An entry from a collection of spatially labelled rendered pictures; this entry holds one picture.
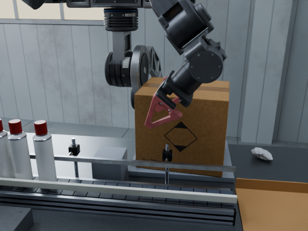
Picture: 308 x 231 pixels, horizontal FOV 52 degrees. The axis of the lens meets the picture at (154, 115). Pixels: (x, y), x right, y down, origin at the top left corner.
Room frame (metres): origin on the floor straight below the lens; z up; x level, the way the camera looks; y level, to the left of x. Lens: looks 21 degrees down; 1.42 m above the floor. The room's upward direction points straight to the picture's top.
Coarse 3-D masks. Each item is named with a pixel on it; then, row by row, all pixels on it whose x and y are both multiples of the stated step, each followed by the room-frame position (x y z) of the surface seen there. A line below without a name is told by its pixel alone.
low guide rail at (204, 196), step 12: (0, 180) 0.80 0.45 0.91; (12, 180) 0.79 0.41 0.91; (24, 180) 0.79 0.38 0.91; (36, 180) 0.79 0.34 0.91; (108, 192) 0.75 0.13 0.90; (120, 192) 0.75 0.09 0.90; (132, 192) 0.75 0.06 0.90; (144, 192) 0.74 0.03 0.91; (156, 192) 0.74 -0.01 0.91; (168, 192) 0.73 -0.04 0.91; (180, 192) 0.73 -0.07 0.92; (192, 192) 0.73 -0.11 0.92; (204, 192) 0.73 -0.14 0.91
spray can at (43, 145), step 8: (40, 120) 0.84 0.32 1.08; (40, 128) 0.81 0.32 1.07; (40, 136) 0.81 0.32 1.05; (48, 136) 0.82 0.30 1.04; (40, 144) 0.80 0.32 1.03; (48, 144) 0.81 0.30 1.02; (40, 152) 0.80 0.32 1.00; (48, 152) 0.81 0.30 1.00; (40, 160) 0.80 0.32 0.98; (48, 160) 0.80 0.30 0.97; (40, 168) 0.80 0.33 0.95; (48, 168) 0.80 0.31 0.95; (40, 176) 0.80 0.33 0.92; (48, 176) 0.80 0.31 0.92; (56, 176) 0.83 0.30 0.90
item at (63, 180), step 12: (60, 180) 0.85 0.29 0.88; (72, 180) 0.85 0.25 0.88; (84, 180) 0.85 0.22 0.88; (36, 192) 0.78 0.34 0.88; (48, 192) 0.78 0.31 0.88; (60, 192) 0.78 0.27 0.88; (72, 192) 0.78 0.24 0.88; (84, 192) 0.78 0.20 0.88; (96, 192) 0.78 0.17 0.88; (216, 192) 0.78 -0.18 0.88; (228, 192) 0.78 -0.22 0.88; (180, 204) 0.73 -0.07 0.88; (192, 204) 0.73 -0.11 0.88; (204, 204) 0.73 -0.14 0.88; (216, 204) 0.73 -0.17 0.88; (228, 204) 0.73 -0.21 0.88
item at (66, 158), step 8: (64, 160) 0.85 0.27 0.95; (72, 160) 0.84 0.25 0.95; (80, 160) 0.84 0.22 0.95; (88, 160) 0.84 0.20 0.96; (96, 160) 0.83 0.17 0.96; (104, 160) 0.83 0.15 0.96; (112, 160) 0.83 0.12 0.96; (120, 160) 0.83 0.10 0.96; (128, 160) 0.82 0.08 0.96; (136, 160) 0.82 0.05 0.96; (144, 160) 0.82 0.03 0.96; (176, 168) 0.80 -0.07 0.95; (184, 168) 0.80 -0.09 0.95; (192, 168) 0.80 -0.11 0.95; (200, 168) 0.79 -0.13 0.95; (208, 168) 0.79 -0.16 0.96; (216, 168) 0.79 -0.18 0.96; (224, 168) 0.79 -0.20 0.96; (232, 168) 0.78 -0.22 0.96
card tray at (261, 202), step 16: (240, 192) 0.85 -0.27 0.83; (256, 192) 0.85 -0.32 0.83; (272, 192) 0.85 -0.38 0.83; (288, 192) 0.85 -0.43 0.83; (304, 192) 0.85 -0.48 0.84; (240, 208) 0.77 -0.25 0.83; (256, 208) 0.77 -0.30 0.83; (272, 208) 0.77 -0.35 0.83; (288, 208) 0.77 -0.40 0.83; (304, 208) 0.77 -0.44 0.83; (256, 224) 0.70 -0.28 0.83; (272, 224) 0.70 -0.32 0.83; (288, 224) 0.70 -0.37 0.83; (304, 224) 0.70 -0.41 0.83
